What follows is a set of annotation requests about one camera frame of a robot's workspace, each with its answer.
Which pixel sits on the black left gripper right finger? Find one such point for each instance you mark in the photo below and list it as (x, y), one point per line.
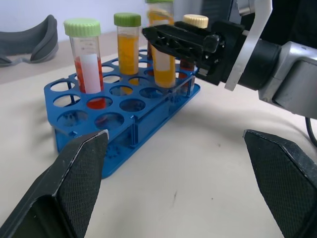
(284, 178)

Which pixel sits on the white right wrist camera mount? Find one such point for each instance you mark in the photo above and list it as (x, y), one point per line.
(247, 44)

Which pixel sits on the yellow test tube green cap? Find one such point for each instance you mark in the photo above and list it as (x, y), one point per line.
(127, 57)
(163, 72)

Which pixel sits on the brown test tube cream cap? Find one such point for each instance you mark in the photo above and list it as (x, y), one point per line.
(195, 21)

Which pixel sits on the red test tube green cap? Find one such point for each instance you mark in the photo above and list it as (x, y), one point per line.
(84, 62)

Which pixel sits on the grey padded headset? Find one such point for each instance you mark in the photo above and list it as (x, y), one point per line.
(42, 42)

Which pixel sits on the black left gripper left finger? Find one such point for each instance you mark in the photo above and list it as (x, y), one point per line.
(74, 178)

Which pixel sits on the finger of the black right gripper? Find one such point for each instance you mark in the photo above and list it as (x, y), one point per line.
(193, 27)
(178, 42)

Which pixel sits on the blue test tube rack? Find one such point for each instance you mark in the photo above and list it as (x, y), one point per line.
(138, 116)

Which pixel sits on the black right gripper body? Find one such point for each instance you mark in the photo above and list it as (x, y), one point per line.
(227, 49)

